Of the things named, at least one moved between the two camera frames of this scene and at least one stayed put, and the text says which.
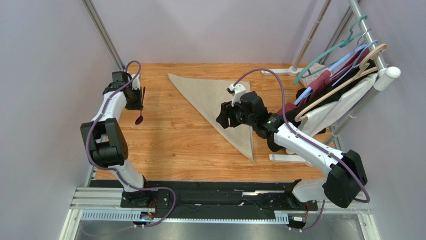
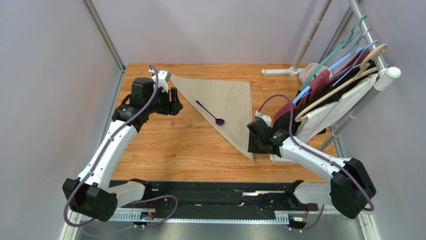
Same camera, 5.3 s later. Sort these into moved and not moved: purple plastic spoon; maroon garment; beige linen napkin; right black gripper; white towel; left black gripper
Moved: purple plastic spoon; right black gripper; left black gripper
Not moved: beige linen napkin; maroon garment; white towel
